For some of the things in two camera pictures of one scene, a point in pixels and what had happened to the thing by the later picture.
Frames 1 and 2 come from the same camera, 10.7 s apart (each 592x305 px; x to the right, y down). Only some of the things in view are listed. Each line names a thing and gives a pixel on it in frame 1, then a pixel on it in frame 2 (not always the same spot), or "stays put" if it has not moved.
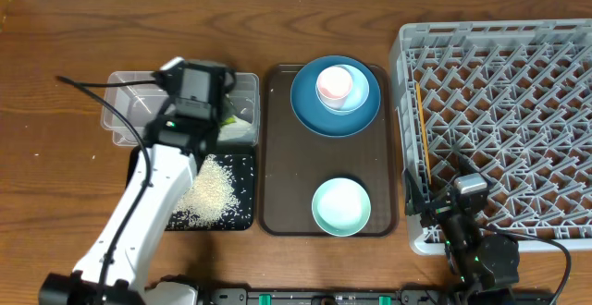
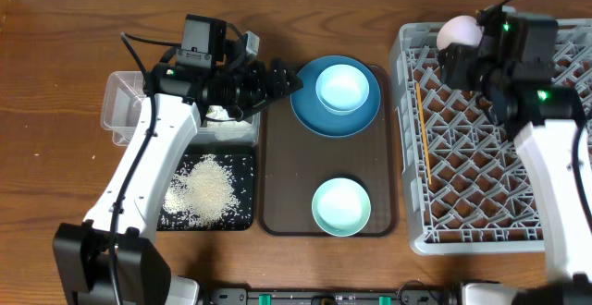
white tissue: (236, 129) stays put
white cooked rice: (210, 198) stays put
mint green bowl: (341, 207) stays put
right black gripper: (438, 207) → (454, 69)
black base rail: (462, 296) stays put
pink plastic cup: (333, 85) → (459, 29)
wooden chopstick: (424, 133) stays put
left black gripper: (219, 109) → (257, 100)
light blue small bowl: (358, 95) stays put
